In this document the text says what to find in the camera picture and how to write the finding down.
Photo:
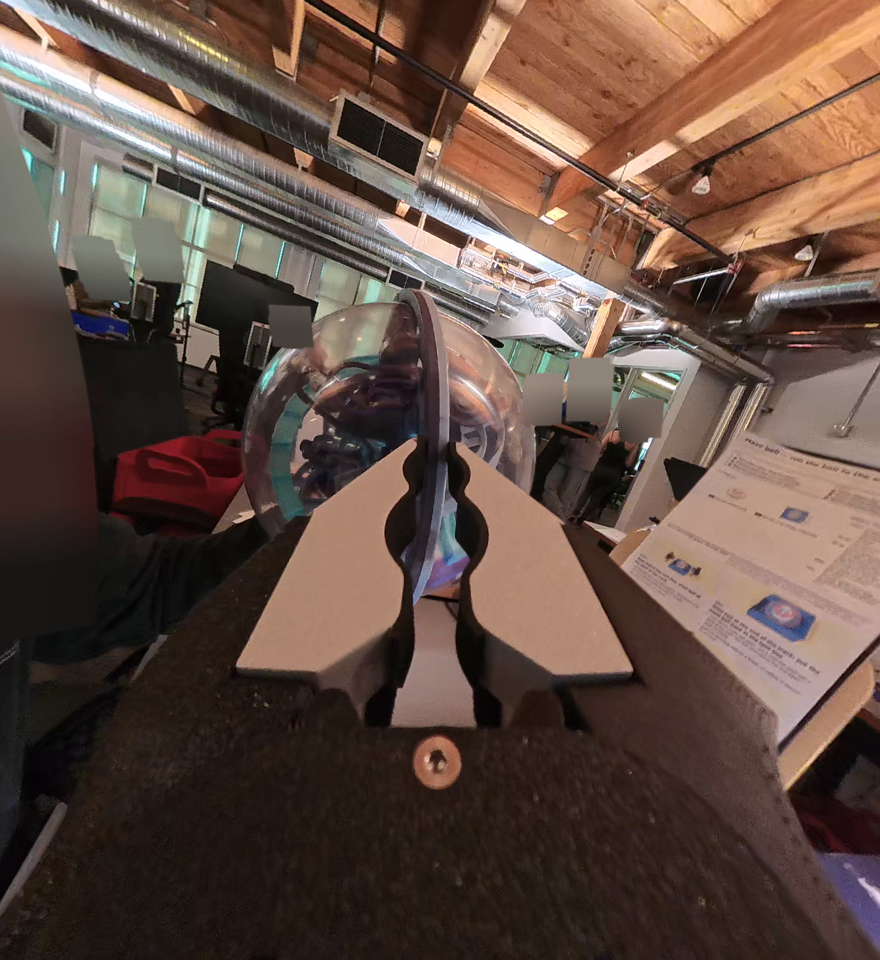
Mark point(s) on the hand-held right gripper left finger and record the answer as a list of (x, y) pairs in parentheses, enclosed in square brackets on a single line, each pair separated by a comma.
[(327, 600)]

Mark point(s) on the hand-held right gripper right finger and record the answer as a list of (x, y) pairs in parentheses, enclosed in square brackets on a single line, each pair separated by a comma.
[(538, 600)]

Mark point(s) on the clear plastic maze ball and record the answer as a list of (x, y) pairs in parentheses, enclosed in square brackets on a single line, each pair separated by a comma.
[(335, 405)]

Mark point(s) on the dark blue maze ball box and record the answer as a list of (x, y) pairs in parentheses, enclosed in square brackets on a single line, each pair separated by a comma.
[(878, 908)]

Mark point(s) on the wooden instruction board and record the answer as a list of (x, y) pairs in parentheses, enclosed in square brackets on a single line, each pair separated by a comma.
[(800, 570)]

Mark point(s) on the black monitor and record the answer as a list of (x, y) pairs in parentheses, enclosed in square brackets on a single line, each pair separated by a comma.
[(245, 308)]

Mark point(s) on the silver ventilation duct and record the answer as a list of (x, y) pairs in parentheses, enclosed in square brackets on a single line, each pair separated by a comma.
[(230, 90)]

